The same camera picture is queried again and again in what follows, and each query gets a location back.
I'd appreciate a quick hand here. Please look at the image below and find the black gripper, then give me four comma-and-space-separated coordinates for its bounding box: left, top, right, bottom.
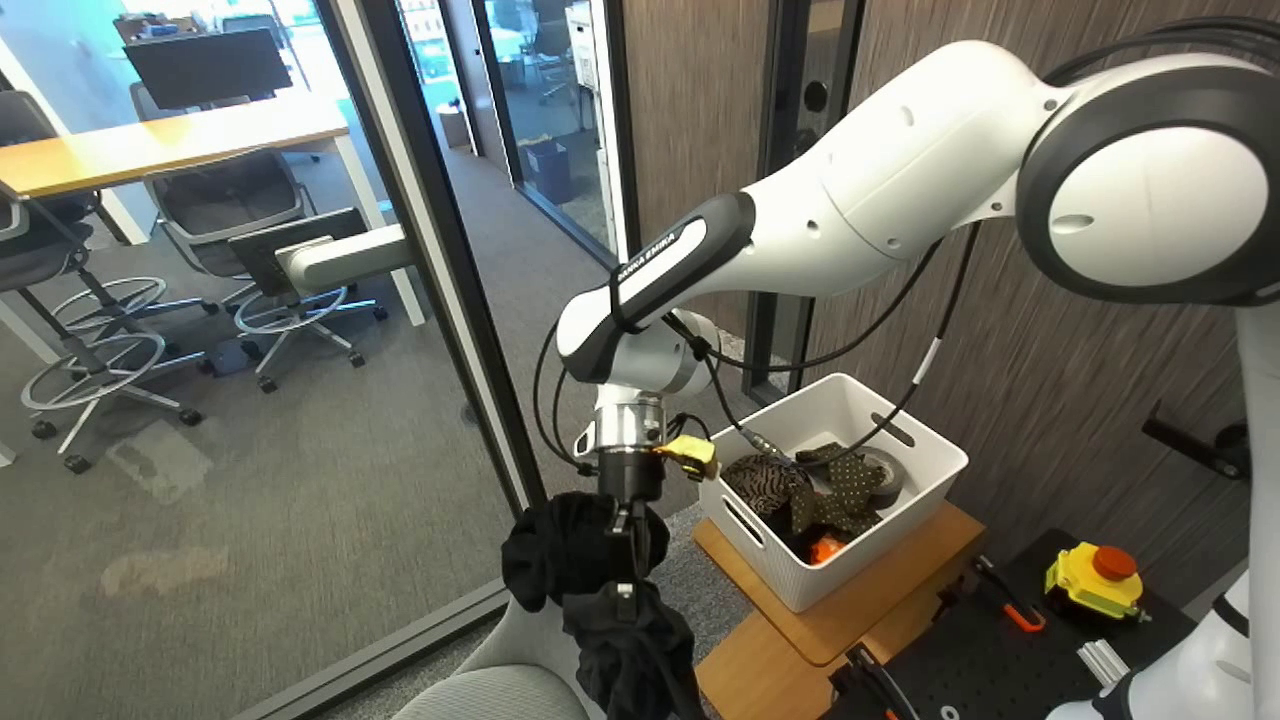
592, 443, 675, 596

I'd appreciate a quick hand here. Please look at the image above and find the white plastic storage basket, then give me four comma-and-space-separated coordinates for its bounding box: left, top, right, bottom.
690, 368, 971, 618

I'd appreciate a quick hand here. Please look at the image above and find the dark office chair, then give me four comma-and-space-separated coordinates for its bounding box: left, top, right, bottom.
130, 84, 315, 251

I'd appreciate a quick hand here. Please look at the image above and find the crumpled black cloth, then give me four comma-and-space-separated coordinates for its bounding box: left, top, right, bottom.
495, 488, 671, 618

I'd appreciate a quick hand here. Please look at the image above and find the tiger-stripe patterned cloth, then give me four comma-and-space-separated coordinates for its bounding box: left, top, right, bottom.
718, 450, 810, 526

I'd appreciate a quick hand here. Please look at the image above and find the green polka-dot cloth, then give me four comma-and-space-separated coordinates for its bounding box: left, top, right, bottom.
790, 443, 904, 540

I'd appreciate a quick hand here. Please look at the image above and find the black perforated robot table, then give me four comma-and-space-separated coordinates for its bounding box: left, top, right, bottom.
824, 529, 1203, 720

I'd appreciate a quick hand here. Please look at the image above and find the wooden desk with white legs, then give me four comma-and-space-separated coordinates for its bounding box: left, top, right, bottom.
0, 97, 431, 332

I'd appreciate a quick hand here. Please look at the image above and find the black computer monitor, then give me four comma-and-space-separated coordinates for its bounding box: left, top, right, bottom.
120, 28, 294, 114

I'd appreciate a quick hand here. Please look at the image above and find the brass-coloured wrist camera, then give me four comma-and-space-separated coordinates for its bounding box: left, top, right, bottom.
661, 431, 723, 486

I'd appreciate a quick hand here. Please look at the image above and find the grey duct tape roll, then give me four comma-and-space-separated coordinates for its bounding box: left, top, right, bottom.
856, 443, 920, 509

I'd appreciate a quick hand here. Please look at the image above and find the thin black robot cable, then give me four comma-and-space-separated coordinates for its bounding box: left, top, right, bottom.
662, 237, 953, 443

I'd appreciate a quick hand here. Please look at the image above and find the black glass partition frame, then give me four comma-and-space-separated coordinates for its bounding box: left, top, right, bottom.
312, 0, 553, 720

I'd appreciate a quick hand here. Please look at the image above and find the black cable with white sleeve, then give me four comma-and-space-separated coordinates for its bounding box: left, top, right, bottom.
831, 219, 983, 456

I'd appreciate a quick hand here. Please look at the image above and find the black door frame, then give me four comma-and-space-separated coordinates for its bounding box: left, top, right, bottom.
741, 0, 864, 398
463, 0, 652, 298

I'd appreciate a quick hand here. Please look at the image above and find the office chair with ring footrest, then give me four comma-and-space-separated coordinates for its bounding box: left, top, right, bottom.
225, 203, 417, 398
0, 93, 212, 475

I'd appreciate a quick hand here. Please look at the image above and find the orange-handled tool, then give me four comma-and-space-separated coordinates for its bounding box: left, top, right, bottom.
971, 555, 1053, 638

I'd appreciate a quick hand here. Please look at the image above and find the black wall-mounted handle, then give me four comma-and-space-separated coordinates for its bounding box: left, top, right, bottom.
1141, 410, 1256, 482

